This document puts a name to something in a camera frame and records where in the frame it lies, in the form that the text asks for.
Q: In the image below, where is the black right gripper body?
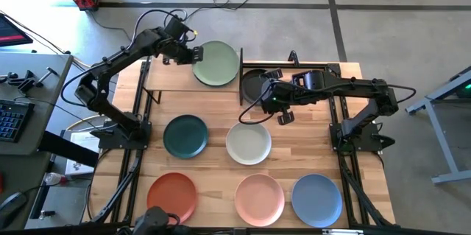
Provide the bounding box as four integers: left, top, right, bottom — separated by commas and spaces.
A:
278, 78, 297, 113

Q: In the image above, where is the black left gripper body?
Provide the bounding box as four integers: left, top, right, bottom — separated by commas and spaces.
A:
163, 39, 195, 66

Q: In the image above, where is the sage green plate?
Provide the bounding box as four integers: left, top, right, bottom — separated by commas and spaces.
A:
191, 40, 241, 88

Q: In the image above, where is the black plate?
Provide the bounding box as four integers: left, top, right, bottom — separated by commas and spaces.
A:
242, 68, 275, 105

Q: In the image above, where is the cream white plate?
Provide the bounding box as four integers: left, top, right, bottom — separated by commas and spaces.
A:
225, 121, 273, 166

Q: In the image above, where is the dark green plate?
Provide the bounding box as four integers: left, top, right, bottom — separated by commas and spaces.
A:
163, 114, 210, 160

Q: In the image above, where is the pink plate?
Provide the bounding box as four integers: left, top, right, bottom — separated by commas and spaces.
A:
234, 173, 286, 228

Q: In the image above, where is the blue plate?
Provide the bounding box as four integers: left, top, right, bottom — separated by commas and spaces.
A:
291, 173, 344, 228

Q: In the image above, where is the terracotta orange plate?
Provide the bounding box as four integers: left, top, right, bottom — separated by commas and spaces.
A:
146, 172, 198, 227

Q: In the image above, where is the grey desk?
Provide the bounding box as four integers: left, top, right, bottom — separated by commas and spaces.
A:
0, 52, 74, 157

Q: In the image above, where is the black diagonal beam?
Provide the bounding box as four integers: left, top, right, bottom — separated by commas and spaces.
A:
36, 130, 101, 169

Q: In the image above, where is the black desk clamp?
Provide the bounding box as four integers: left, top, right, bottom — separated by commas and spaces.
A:
0, 66, 60, 94

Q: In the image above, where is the white paper booklet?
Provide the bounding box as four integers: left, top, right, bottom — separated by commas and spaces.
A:
64, 130, 101, 176

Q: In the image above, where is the black computer monitor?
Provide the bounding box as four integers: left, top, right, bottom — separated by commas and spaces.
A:
0, 13, 34, 48

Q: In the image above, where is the grey metal stand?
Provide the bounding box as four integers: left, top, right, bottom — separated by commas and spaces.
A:
404, 71, 471, 186

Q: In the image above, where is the black device with green light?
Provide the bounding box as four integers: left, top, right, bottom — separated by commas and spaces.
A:
451, 66, 471, 99

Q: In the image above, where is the clear bottle with red cap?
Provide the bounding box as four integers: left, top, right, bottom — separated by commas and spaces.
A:
43, 172, 69, 187

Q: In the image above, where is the black backlit keyboard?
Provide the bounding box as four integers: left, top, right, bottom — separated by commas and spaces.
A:
0, 98, 36, 144

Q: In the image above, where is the black computer mouse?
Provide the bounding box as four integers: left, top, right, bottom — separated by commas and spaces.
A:
0, 192, 29, 229

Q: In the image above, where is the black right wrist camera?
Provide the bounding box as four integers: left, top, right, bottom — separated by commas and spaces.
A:
261, 82, 281, 113

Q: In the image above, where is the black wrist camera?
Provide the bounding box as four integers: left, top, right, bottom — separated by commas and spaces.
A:
163, 16, 190, 40
261, 82, 281, 113

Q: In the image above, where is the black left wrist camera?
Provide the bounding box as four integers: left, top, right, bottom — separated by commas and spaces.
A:
163, 16, 190, 40

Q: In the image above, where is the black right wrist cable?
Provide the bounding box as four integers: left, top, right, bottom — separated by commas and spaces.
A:
238, 91, 275, 125

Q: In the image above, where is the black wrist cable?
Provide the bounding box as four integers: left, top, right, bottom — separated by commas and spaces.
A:
238, 91, 275, 125
132, 8, 198, 50

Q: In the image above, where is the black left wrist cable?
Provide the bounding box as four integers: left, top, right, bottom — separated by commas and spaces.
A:
132, 8, 198, 50

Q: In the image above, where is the black tool case cable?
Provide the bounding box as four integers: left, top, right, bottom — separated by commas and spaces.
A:
88, 9, 132, 43

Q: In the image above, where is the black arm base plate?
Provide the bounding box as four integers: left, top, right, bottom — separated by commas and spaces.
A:
328, 122, 397, 154
98, 122, 152, 151

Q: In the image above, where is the black aluminium table frame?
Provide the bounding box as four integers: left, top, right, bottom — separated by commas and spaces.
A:
82, 49, 397, 235

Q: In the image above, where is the silver metal bracket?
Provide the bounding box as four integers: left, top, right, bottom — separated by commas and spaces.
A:
322, 228, 364, 235

